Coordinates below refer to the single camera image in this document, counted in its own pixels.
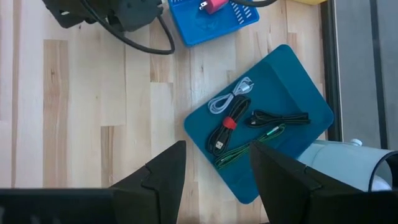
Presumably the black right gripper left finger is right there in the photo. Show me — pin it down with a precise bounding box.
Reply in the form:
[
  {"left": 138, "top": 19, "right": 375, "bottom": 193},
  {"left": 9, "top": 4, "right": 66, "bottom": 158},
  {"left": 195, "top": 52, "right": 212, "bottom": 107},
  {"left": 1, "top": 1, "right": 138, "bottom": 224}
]
[{"left": 108, "top": 139, "right": 188, "bottom": 224}]

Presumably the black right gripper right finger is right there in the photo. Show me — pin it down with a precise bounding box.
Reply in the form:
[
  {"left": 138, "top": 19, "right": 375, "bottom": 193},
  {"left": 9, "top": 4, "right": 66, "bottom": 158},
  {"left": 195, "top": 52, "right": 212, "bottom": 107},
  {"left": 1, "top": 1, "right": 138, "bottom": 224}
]
[{"left": 249, "top": 141, "right": 364, "bottom": 224}]

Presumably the green black braided cable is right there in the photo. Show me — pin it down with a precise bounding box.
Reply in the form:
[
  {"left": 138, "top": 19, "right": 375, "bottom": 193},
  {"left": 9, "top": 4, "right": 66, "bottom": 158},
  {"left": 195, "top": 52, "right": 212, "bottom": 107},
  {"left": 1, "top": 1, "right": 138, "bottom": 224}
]
[{"left": 214, "top": 123, "right": 287, "bottom": 170}]

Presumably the thin black cable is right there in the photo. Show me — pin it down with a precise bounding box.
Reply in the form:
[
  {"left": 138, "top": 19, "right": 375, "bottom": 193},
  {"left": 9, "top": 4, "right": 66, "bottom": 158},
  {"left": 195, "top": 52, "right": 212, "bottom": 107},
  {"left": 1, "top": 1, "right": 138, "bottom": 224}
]
[{"left": 246, "top": 109, "right": 312, "bottom": 129}]

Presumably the thick black cable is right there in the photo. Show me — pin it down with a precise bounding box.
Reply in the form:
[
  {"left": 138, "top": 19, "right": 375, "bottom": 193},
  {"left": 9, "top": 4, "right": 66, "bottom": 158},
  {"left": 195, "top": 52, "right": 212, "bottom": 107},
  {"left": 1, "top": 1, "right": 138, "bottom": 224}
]
[{"left": 206, "top": 95, "right": 252, "bottom": 157}]

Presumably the grey braided cable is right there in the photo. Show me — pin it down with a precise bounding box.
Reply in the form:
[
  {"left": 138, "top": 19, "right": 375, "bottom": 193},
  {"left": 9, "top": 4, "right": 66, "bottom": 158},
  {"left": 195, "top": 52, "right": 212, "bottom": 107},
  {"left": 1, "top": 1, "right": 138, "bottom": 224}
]
[{"left": 207, "top": 76, "right": 256, "bottom": 115}]

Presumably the pink charger block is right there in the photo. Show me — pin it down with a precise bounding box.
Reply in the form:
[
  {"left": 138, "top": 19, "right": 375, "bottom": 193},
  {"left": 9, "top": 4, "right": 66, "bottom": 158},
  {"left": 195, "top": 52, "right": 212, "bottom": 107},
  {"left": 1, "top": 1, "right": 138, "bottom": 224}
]
[{"left": 198, "top": 0, "right": 229, "bottom": 15}]

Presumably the pale cylinder container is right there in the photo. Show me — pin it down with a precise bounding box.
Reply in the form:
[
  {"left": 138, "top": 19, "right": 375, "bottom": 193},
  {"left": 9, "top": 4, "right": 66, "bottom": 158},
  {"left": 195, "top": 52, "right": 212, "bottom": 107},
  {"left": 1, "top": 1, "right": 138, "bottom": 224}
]
[{"left": 296, "top": 138, "right": 398, "bottom": 192}]

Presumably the teal plastic tray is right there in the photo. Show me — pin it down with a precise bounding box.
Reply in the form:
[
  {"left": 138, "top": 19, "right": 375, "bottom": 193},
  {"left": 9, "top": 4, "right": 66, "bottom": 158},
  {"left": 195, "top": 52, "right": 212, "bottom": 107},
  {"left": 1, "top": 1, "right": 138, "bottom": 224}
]
[{"left": 183, "top": 44, "right": 335, "bottom": 205}]

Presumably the blue plastic basket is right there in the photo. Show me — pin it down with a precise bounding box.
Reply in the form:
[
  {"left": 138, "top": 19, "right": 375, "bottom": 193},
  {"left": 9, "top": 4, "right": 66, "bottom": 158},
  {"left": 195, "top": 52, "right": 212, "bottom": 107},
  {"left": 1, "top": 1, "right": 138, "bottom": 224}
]
[{"left": 167, "top": 0, "right": 261, "bottom": 48}]

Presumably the black metal table frame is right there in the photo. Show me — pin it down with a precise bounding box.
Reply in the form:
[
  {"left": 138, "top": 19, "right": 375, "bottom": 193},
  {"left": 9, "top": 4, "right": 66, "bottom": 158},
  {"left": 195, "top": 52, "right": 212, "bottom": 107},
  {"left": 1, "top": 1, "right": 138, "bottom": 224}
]
[{"left": 320, "top": 0, "right": 344, "bottom": 142}]

